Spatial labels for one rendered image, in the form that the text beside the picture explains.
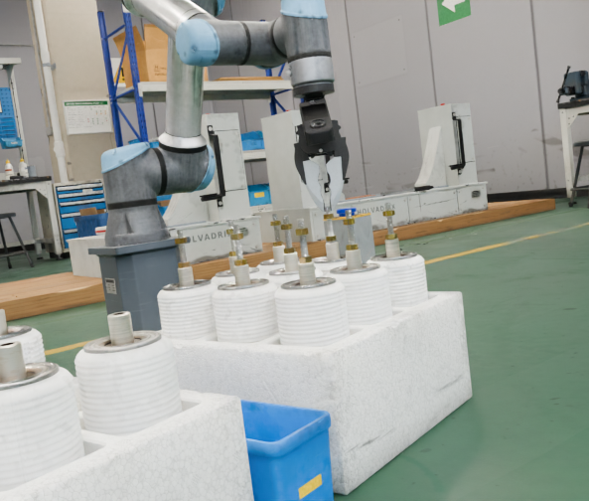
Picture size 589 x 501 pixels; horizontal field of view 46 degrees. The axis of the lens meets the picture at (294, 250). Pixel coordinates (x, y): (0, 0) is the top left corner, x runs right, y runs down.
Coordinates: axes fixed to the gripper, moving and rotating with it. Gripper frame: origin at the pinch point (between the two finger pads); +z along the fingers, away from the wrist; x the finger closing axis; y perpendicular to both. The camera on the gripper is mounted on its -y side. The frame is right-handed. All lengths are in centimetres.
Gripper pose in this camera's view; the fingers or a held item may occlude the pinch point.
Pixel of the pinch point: (327, 204)
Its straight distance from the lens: 117.3
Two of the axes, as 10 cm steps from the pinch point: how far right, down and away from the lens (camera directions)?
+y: 0.3, -0.9, 10.0
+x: -9.9, 1.2, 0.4
